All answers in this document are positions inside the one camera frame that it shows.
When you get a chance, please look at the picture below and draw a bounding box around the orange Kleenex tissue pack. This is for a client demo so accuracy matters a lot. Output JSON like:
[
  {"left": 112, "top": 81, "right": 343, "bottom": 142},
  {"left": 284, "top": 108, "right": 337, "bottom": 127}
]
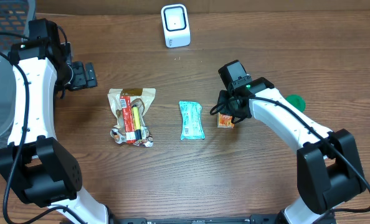
[{"left": 217, "top": 113, "right": 234, "bottom": 129}]

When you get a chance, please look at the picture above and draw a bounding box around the teal tissue packet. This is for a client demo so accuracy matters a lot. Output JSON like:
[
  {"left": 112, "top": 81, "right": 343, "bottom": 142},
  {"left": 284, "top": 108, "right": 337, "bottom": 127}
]
[{"left": 179, "top": 101, "right": 205, "bottom": 140}]

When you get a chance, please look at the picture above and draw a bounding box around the green lid jar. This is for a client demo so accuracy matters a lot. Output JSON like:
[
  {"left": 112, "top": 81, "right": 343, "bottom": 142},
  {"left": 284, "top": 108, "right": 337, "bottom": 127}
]
[{"left": 286, "top": 95, "right": 306, "bottom": 112}]

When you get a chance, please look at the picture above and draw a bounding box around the beige brown snack bag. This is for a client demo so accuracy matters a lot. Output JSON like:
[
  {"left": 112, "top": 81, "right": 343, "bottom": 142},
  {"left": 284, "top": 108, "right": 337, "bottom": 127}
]
[{"left": 108, "top": 88, "right": 156, "bottom": 147}]

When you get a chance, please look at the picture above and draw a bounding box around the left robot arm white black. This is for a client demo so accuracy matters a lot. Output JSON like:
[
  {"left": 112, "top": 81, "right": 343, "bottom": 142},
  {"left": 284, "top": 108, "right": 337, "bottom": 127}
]
[{"left": 0, "top": 19, "right": 114, "bottom": 223}]

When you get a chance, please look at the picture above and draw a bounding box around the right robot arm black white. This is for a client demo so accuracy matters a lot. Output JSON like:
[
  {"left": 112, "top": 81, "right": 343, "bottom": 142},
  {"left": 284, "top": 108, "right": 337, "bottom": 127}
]
[{"left": 211, "top": 60, "right": 368, "bottom": 223}]

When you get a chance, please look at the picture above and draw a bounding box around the white barcode scanner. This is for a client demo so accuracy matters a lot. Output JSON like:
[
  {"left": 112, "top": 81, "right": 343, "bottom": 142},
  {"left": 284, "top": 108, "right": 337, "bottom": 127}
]
[{"left": 161, "top": 4, "right": 191, "bottom": 49}]

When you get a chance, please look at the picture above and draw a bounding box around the grey plastic mesh basket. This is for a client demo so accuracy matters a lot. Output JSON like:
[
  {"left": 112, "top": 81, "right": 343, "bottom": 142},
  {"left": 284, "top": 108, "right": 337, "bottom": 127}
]
[{"left": 0, "top": 0, "right": 36, "bottom": 148}]

